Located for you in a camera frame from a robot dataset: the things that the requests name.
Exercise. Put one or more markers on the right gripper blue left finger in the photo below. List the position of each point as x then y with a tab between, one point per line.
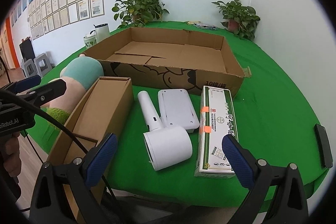
50	204

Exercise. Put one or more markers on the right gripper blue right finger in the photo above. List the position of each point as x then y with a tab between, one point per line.
288	205

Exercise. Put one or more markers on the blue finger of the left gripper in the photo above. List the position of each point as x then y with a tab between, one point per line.
43	94
27	84

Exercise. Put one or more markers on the pink pig plush toy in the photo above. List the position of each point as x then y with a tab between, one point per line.
79	75

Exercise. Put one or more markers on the long narrow cardboard box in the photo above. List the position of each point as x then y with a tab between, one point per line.
102	110

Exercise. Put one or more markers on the green white medicine box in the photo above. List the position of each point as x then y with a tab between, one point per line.
217	119

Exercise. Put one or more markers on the white hair dryer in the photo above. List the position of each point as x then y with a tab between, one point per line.
166	146

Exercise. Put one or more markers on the white plastic device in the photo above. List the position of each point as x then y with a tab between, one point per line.
176	109

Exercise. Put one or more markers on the person's left hand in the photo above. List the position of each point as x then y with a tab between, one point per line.
13	162

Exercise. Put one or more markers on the grey plastic stool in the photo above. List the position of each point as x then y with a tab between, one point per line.
29	69
42	64

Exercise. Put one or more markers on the black cabinet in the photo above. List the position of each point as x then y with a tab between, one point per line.
26	49

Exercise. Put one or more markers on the patterned paper cup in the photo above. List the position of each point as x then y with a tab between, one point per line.
89	40

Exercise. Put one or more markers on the black phone on table edge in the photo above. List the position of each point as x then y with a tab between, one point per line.
323	146

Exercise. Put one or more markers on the white kettle jug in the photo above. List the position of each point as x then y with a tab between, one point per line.
101	32

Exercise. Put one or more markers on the large shallow cardboard tray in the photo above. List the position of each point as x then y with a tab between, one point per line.
164	58

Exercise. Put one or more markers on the left potted green plant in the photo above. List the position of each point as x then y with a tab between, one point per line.
138	13

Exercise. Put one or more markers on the potted green plant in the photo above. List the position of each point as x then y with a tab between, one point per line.
138	13
238	19

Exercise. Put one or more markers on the yellow small item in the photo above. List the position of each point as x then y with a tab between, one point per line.
193	22

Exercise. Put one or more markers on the small colourful packet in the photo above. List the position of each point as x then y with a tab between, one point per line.
205	26

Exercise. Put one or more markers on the right potted green plant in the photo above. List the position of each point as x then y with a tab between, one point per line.
238	19

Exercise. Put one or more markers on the framed certificates on wall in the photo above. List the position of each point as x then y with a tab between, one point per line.
45	16

